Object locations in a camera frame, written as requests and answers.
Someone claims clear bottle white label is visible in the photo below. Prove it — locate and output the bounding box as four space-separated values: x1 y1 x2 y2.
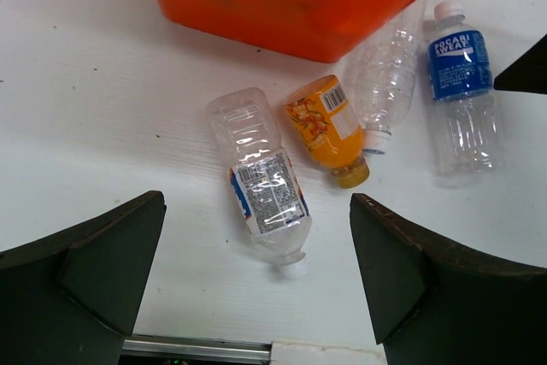
206 88 312 280

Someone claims clear unlabelled plastic bottle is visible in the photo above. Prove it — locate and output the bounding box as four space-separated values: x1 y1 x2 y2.
343 0 426 156

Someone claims aluminium frame rail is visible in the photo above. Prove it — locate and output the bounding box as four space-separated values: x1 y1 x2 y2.
118 335 272 364

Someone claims blue label Pocari bottle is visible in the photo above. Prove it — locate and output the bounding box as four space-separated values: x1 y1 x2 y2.
426 1 504 178

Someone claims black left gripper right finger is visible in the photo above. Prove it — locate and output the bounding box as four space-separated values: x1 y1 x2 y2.
350 194 546 364

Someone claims orange juice bottle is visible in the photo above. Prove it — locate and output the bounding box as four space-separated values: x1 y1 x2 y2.
283 74 370 189

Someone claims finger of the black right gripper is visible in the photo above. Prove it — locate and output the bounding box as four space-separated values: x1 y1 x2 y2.
493 35 547 94

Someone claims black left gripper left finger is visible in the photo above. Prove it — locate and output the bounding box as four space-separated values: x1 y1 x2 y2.
1 191 167 364

